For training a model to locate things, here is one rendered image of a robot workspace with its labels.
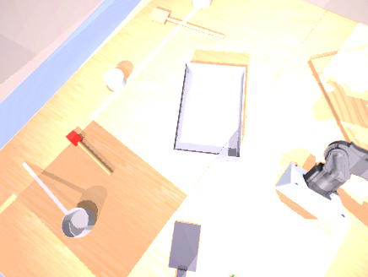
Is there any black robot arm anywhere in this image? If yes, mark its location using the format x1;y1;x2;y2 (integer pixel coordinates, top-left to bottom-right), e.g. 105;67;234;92
302;140;368;200

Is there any white long-handled pan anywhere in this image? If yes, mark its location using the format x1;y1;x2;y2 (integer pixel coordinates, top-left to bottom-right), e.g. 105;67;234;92
22;163;95;238

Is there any light wooden board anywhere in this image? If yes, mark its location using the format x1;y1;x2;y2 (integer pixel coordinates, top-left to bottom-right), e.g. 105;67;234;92
308;46;368;149

